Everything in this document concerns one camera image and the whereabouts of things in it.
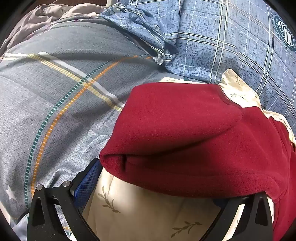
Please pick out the blue plaid pillow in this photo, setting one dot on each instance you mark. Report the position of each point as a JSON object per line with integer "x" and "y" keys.
{"x": 219, "y": 34}

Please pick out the grey plaid duvet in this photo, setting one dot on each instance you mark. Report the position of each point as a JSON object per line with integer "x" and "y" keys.
{"x": 46, "y": 99}

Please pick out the grey-beige crumpled cloth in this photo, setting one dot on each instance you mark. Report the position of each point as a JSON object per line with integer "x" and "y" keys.
{"x": 46, "y": 14}

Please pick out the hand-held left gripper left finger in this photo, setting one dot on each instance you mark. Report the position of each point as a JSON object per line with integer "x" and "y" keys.
{"x": 86, "y": 185}

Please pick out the cream leaf-print quilt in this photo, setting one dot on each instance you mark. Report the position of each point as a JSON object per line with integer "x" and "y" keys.
{"x": 143, "y": 213}

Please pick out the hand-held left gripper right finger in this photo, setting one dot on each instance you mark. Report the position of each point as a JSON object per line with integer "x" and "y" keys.
{"x": 252, "y": 222}

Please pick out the dark red garment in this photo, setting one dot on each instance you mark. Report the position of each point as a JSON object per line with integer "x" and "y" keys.
{"x": 185, "y": 139}

